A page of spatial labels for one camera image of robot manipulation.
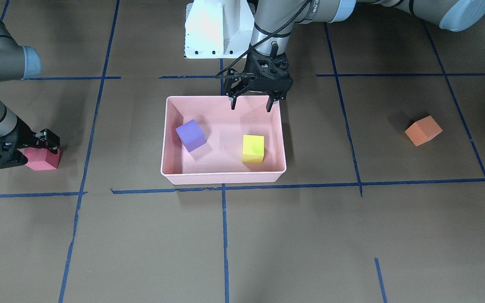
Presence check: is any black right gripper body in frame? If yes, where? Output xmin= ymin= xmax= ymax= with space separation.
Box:
xmin=0 ymin=117 xmax=30 ymax=169

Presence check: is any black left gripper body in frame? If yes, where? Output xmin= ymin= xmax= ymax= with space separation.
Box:
xmin=245 ymin=53 xmax=294 ymax=101

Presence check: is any red foam block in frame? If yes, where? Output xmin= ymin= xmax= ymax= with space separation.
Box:
xmin=23 ymin=148 xmax=62 ymax=171

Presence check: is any yellow foam block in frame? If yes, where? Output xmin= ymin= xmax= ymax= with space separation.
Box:
xmin=241 ymin=134 xmax=264 ymax=164

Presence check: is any purple foam block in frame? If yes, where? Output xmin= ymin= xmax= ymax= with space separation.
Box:
xmin=176 ymin=119 xmax=207 ymax=153

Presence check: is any orange foam block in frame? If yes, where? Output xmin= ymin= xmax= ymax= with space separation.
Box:
xmin=405 ymin=116 xmax=443 ymax=146

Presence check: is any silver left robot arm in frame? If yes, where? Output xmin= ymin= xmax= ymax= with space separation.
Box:
xmin=217 ymin=0 xmax=485 ymax=112

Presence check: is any pink plastic bin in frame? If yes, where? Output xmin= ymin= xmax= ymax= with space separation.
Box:
xmin=160 ymin=96 xmax=287 ymax=185

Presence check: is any white pedestal column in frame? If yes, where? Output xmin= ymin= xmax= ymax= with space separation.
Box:
xmin=184 ymin=0 xmax=256 ymax=59

